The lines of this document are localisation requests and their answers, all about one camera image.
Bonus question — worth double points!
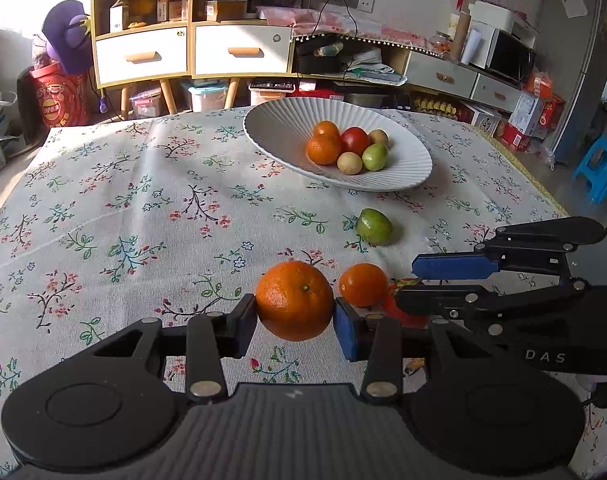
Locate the wooden cabinet with white drawers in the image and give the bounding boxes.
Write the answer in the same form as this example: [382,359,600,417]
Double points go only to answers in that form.
[90,0,295,117]

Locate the low wooden sideboard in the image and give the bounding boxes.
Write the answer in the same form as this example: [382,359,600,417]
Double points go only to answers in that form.
[290,35,525,117]

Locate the pink fringed cloth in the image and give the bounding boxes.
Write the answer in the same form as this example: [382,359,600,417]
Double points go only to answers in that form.
[256,5,445,59]

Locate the purple plush toy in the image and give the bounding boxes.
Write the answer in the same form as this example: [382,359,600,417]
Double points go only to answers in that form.
[32,0,94,77]

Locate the green lime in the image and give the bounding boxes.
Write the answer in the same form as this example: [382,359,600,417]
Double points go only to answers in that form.
[362,143,389,172]
[355,208,394,246]

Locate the white ribbed plate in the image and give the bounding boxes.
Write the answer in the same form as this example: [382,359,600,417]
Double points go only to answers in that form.
[242,97,433,192]

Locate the small red tomato with stem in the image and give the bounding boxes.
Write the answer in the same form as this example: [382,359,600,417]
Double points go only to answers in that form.
[386,284,430,329]

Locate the black microwave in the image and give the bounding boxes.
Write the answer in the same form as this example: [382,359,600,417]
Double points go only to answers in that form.
[468,25,537,84]

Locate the cardboard box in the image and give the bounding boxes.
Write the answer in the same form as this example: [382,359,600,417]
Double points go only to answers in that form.
[206,0,247,22]

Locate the yellow egg cartons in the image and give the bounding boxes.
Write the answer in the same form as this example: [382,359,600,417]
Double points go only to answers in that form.
[413,95,459,119]

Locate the blue plastic stool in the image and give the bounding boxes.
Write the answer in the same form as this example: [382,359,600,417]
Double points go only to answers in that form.
[572,134,607,206]

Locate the clear storage box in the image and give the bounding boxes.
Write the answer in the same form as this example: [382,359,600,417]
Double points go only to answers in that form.
[130,85,167,121]
[180,80,229,114]

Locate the grey refrigerator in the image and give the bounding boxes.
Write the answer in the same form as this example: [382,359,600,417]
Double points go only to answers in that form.
[547,0,607,167]

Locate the large red tomato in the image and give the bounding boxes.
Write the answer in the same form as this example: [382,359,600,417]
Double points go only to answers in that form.
[340,127,371,157]

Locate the red cardboard boxes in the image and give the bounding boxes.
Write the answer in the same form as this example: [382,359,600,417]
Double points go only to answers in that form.
[498,71,567,153]

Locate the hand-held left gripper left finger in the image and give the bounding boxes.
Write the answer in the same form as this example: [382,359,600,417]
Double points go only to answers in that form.
[53,294,258,405]

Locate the cardboard tube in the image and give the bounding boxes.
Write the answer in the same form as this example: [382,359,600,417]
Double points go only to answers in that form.
[448,12,472,61]

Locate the large orange mandarin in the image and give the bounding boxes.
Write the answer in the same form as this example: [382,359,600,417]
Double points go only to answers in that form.
[255,260,335,342]

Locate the small orange mandarin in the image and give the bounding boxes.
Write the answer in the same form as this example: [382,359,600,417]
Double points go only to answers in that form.
[306,135,343,166]
[339,263,389,308]
[313,120,341,141]

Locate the white carton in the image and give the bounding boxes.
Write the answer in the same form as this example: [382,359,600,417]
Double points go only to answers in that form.
[109,1,129,33]

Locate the dark chair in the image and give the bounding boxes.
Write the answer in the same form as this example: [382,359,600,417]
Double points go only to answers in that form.
[16,65,44,146]

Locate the black bag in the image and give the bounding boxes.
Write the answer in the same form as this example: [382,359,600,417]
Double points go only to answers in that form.
[296,40,345,75]

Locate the red bucket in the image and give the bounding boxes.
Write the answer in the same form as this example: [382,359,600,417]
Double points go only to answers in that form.
[30,62,92,129]

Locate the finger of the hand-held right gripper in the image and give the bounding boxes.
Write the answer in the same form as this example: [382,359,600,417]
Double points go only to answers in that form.
[412,217,607,281]
[394,280,587,333]

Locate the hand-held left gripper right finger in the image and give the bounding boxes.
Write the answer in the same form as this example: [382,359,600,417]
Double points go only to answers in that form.
[334,299,529,403]

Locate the floral tablecloth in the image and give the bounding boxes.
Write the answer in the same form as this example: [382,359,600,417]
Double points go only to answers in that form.
[0,105,607,480]

